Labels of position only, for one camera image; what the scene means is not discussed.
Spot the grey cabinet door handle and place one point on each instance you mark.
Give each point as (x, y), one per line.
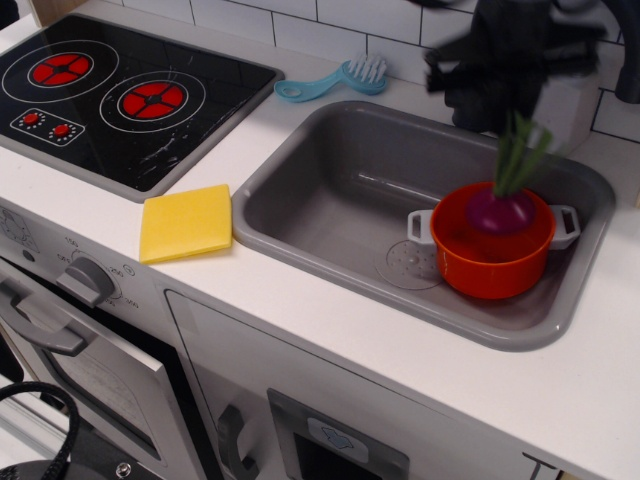
(230, 426)

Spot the grey plastic sink basin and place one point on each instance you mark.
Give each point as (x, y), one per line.
(334, 200)

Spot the black faucet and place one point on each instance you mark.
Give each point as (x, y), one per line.
(626, 14)

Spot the purple toy beet green leaves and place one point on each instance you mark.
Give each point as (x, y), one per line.
(522, 155)

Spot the grey dishwasher panel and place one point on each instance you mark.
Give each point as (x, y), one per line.
(316, 446)

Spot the light blue dish brush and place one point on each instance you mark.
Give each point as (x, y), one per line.
(364, 74)

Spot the yellow sponge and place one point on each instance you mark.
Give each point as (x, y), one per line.
(186, 224)

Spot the grey oven door handle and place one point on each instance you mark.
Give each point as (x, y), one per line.
(43, 323)

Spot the orange toy pot grey handles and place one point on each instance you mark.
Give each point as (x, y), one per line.
(490, 266)

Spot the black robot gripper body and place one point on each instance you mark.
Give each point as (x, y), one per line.
(501, 65)

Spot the oven door with window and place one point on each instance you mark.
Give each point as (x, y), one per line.
(128, 385)

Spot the black toy stove top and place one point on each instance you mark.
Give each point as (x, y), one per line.
(127, 111)

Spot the grey oven knob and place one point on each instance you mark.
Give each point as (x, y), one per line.
(86, 281)

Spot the white soap dispenser silver cap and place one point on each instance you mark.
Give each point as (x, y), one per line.
(566, 107)

